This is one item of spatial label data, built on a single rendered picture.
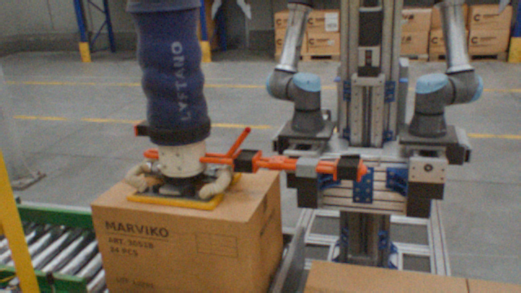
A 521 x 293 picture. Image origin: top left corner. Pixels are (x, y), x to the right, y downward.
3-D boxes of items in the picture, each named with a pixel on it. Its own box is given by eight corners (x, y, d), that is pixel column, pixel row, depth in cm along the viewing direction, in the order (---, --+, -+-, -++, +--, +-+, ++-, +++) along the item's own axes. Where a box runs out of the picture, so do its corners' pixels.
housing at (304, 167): (295, 177, 156) (295, 163, 154) (299, 168, 161) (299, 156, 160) (316, 178, 153) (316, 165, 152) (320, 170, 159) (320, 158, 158)
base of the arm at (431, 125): (408, 125, 200) (409, 102, 197) (445, 126, 196) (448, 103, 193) (408, 137, 187) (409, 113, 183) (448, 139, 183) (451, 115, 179)
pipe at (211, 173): (127, 190, 168) (124, 175, 166) (161, 162, 190) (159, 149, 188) (214, 198, 158) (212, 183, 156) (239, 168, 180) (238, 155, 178)
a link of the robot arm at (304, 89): (308, 111, 193) (308, 79, 189) (285, 106, 203) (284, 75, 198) (327, 104, 201) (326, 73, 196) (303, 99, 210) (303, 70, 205)
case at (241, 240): (108, 295, 182) (89, 203, 167) (159, 239, 217) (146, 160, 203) (254, 321, 164) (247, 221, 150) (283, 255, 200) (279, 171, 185)
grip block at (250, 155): (231, 173, 161) (229, 157, 159) (241, 162, 170) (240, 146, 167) (254, 175, 158) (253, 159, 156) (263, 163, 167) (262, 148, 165)
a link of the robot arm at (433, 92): (407, 107, 192) (409, 74, 187) (436, 102, 195) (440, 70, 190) (424, 115, 181) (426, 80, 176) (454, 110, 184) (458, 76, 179)
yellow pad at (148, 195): (125, 201, 168) (124, 188, 166) (141, 189, 177) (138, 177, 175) (212, 211, 157) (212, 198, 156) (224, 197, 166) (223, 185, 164)
